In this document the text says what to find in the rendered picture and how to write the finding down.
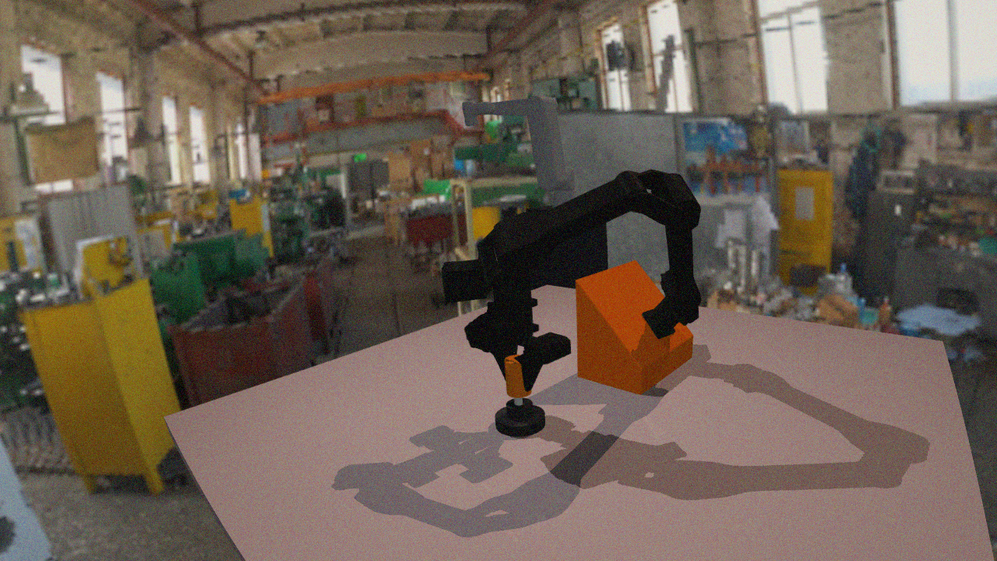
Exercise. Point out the orange knob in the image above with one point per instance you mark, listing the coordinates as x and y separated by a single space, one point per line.
514 378

